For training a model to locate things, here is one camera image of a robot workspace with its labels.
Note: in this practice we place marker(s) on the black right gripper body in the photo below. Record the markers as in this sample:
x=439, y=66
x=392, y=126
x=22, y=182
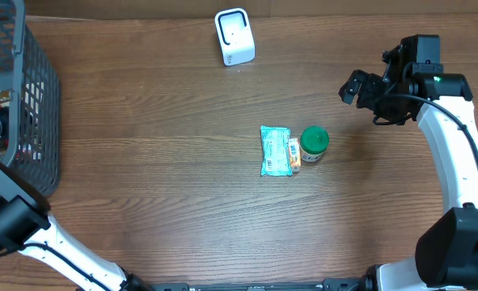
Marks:
x=374, y=98

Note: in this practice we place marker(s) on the orange small packet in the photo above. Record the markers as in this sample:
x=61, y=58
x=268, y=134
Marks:
x=294, y=155

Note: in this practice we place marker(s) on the teal wet wipes packet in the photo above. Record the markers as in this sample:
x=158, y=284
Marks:
x=276, y=161

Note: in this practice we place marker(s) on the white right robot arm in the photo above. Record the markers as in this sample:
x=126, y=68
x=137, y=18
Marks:
x=446, y=255

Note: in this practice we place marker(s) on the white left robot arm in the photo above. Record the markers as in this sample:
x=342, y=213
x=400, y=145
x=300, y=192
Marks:
x=28, y=227

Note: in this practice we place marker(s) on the white barcode scanner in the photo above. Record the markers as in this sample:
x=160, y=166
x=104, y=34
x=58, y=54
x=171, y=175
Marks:
x=235, y=36

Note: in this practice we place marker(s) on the green lid jar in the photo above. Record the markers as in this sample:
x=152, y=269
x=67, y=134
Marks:
x=313, y=142

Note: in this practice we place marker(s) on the grey plastic mesh basket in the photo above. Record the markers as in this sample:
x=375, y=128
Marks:
x=30, y=97

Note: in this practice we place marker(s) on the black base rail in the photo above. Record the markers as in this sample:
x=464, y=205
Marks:
x=338, y=284

